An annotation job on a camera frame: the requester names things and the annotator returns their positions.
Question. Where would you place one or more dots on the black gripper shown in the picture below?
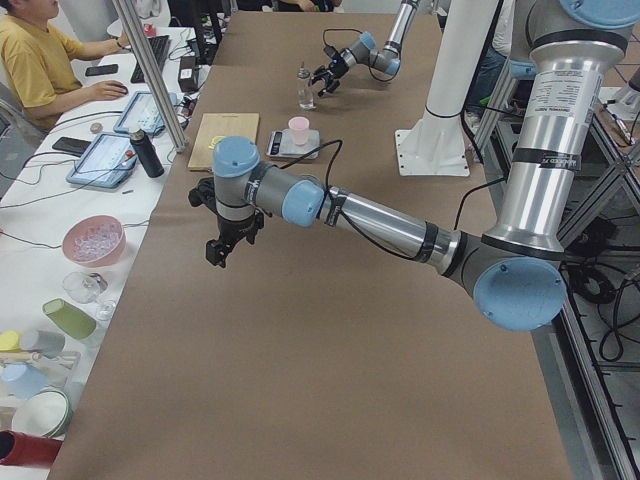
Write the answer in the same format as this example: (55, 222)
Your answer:
(332, 70)
(234, 230)

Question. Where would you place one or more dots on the glass sauce bottle metal spout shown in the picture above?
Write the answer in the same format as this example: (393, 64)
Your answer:
(304, 93)

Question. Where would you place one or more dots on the pink plastic cup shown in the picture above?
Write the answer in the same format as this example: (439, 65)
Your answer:
(299, 129)

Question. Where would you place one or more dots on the silver digital kitchen scale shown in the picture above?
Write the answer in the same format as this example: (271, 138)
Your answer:
(282, 145)

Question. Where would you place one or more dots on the green plastic cup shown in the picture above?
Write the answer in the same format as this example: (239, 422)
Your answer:
(70, 319)

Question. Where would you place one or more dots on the grey plastic cup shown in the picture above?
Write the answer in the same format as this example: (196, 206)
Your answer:
(48, 343)

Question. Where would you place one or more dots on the yellow plastic cup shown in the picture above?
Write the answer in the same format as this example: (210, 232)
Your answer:
(10, 341)

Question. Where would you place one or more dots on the light blue cup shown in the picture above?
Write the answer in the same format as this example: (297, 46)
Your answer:
(24, 380)

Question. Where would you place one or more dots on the lemon slice by knife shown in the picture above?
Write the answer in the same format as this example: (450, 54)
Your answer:
(214, 141)

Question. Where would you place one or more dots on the wooden cutting board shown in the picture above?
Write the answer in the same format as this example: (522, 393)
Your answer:
(215, 127)

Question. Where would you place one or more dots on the black water bottle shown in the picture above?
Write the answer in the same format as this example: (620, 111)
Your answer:
(145, 151)

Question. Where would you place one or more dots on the brown table cover sheet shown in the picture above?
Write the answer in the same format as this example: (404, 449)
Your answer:
(313, 354)

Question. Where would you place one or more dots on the pink bowl with ice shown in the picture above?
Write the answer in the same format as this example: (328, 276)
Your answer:
(95, 241)

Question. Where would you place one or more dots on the blue teach pendant near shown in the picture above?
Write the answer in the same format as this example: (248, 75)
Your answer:
(106, 163)

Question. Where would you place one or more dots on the blue teach pendant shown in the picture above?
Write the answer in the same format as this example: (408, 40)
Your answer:
(106, 163)
(140, 111)

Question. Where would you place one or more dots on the blue teach pendant far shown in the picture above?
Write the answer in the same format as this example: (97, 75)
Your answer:
(140, 111)

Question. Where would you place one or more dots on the wine glass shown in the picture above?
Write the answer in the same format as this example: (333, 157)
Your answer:
(88, 288)

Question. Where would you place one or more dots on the black smartphone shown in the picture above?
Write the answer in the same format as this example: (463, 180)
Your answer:
(73, 146)

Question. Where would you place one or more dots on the person in yellow shirt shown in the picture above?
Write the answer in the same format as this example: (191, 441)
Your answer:
(37, 57)

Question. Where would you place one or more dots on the white green rim bowl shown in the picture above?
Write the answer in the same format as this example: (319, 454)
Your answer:
(46, 414)

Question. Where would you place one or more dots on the red cylinder container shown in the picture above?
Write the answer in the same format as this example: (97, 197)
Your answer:
(23, 450)

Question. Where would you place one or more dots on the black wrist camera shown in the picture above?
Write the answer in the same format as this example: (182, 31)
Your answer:
(331, 52)
(204, 194)

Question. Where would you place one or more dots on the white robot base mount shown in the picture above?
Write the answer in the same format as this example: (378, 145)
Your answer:
(435, 145)

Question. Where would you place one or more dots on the aluminium frame post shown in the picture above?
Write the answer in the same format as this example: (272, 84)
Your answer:
(142, 50)

